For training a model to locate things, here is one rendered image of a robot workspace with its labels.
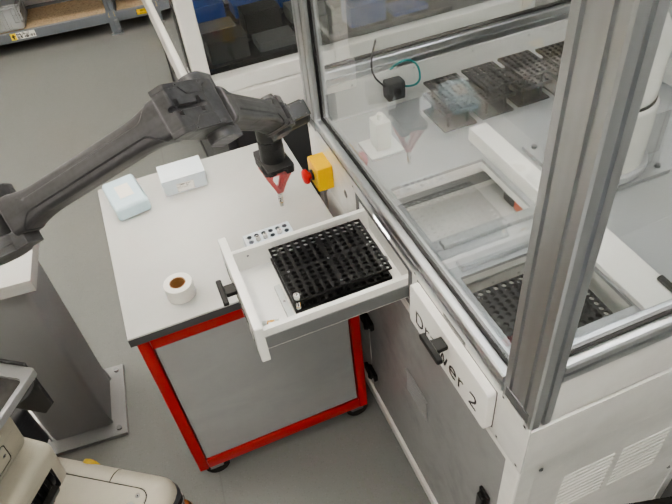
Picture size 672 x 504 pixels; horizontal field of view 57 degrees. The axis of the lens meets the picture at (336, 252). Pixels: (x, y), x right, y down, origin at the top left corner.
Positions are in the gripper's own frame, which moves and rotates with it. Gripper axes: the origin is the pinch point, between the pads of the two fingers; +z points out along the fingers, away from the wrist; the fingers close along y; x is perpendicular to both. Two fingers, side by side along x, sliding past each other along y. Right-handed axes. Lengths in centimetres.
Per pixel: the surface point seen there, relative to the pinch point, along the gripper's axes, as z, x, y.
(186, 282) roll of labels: 12.6, 28.4, -4.9
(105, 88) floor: 90, 20, 271
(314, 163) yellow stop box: 1.6, -12.4, 6.7
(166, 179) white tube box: 11.2, 21.6, 36.4
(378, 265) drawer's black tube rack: 3.5, -9.1, -32.3
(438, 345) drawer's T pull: 2, -8, -58
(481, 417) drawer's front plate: 9, -8, -71
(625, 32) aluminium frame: -66, -9, -81
